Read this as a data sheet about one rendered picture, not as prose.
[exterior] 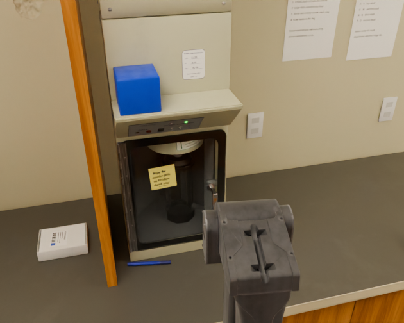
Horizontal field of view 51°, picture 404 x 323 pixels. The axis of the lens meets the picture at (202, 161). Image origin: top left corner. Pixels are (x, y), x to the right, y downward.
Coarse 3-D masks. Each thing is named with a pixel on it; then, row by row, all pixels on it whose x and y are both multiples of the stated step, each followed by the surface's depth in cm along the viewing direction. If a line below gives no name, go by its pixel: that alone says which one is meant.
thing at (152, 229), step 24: (144, 144) 116; (168, 144) 118; (192, 144) 120; (216, 144) 122; (144, 168) 120; (192, 168) 124; (216, 168) 127; (144, 192) 125; (168, 192) 127; (192, 192) 129; (144, 216) 129; (168, 216) 131; (192, 216) 134; (144, 240) 134; (168, 240) 136; (192, 240) 139
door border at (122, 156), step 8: (120, 144) 115; (120, 152) 116; (120, 160) 117; (128, 168) 119; (128, 176) 120; (128, 184) 122; (128, 192) 123; (128, 200) 124; (128, 208) 126; (128, 216) 127; (128, 232) 130; (128, 240) 132; (136, 240) 133; (136, 248) 134
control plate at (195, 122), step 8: (176, 120) 106; (184, 120) 108; (192, 120) 109; (200, 120) 110; (136, 128) 106; (144, 128) 108; (152, 128) 109; (168, 128) 111; (176, 128) 112; (184, 128) 114; (192, 128) 115; (128, 136) 112
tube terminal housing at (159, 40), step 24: (120, 24) 100; (144, 24) 101; (168, 24) 103; (192, 24) 104; (216, 24) 106; (120, 48) 103; (144, 48) 104; (168, 48) 106; (192, 48) 107; (216, 48) 109; (168, 72) 109; (216, 72) 112
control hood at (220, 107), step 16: (176, 96) 111; (192, 96) 111; (208, 96) 111; (224, 96) 111; (160, 112) 102; (176, 112) 103; (192, 112) 104; (208, 112) 105; (224, 112) 107; (128, 128) 106
